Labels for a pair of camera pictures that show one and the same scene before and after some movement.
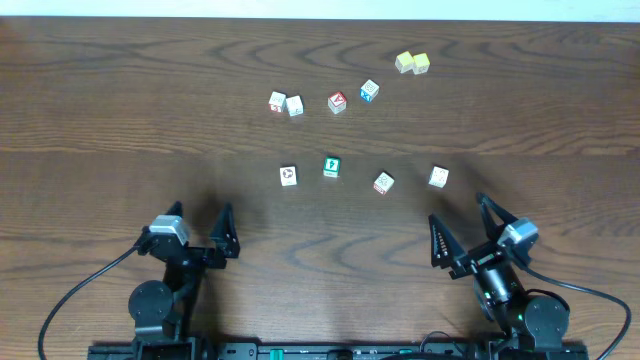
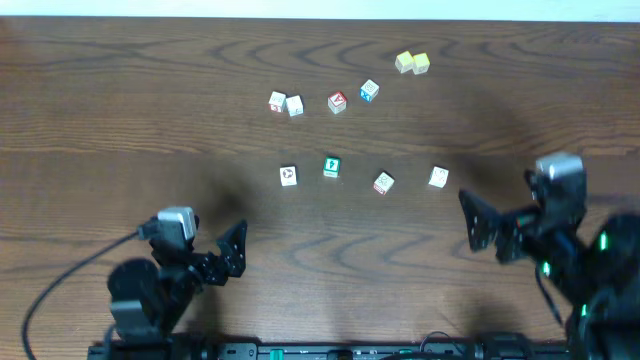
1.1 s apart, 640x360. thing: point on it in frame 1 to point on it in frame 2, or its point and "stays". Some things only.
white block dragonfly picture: x=438 y=176 stays
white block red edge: x=383 y=183 stays
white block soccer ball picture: x=288 y=176 stays
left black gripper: x=198 y=255 to x=211 y=267
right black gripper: x=478 y=259 to x=520 y=223
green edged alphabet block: x=332 y=165 stays
